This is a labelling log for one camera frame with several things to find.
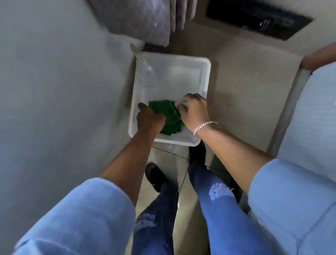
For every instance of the black left shoe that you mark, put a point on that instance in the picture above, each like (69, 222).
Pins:
(155, 176)

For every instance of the black floor grate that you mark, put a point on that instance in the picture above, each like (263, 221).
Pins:
(257, 17)

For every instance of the black right shoe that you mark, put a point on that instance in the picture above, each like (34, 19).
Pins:
(197, 153)

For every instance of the black shoe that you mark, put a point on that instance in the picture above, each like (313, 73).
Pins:
(197, 153)
(155, 176)

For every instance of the person's right forearm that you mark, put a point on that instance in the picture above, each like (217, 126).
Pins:
(233, 155)

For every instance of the person's left forearm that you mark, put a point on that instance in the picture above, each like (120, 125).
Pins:
(126, 165)

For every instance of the person's right hand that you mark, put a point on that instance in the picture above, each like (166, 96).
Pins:
(196, 111)

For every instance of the person's right fingers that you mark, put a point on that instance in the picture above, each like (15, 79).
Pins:
(187, 101)

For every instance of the person's left fingers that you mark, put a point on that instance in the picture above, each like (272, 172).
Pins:
(143, 106)

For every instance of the grey floor mat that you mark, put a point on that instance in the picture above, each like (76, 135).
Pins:
(136, 18)

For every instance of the person's left hand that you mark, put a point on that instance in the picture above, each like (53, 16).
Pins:
(149, 122)

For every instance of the green cloth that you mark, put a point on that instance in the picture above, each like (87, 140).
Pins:
(168, 115)

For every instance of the blue ripped jeans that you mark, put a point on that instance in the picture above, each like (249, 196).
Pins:
(223, 215)

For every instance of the another person's forearm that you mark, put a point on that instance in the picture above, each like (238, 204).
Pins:
(321, 59)

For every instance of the white plastic tub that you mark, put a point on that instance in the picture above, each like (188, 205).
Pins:
(173, 76)

